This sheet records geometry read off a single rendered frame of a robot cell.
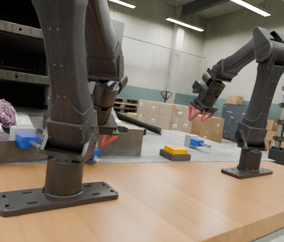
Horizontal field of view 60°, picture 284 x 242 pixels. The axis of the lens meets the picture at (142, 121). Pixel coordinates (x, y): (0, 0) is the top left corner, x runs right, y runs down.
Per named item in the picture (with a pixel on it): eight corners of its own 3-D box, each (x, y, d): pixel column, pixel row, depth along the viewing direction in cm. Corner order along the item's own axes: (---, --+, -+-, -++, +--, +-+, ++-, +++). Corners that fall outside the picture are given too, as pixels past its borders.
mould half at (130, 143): (140, 155, 82) (146, 115, 81) (60, 155, 70) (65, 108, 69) (96, 129, 126) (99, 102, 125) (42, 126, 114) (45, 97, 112)
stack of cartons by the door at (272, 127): (290, 154, 642) (297, 123, 633) (283, 154, 625) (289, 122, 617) (261, 147, 715) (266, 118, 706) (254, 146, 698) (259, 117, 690)
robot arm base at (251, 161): (223, 146, 75) (244, 152, 70) (257, 146, 87) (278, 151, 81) (219, 171, 76) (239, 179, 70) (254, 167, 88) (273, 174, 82)
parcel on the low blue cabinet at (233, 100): (242, 105, 765) (244, 96, 762) (235, 104, 748) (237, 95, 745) (231, 104, 801) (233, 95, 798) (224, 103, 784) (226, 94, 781)
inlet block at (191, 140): (213, 152, 104) (215, 140, 104) (205, 152, 102) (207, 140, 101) (191, 145, 115) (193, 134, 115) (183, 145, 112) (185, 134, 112)
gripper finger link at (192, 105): (181, 115, 110) (191, 98, 105) (193, 116, 113) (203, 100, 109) (189, 125, 105) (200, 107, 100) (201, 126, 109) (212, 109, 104)
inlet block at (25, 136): (50, 159, 56) (52, 136, 55) (28, 161, 52) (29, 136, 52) (29, 145, 65) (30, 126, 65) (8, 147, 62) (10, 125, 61)
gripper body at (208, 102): (192, 101, 106) (200, 86, 102) (208, 103, 111) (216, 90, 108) (200, 110, 102) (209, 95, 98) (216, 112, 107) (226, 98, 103)
